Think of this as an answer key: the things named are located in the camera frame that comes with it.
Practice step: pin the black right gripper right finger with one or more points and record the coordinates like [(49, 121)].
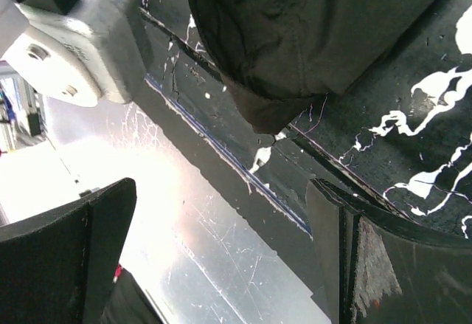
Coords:
[(380, 268)]

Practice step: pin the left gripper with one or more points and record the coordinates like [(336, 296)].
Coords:
[(77, 51)]

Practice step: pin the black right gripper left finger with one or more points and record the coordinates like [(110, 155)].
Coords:
[(58, 266)]

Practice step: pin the black shirt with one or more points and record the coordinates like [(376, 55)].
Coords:
[(277, 56)]

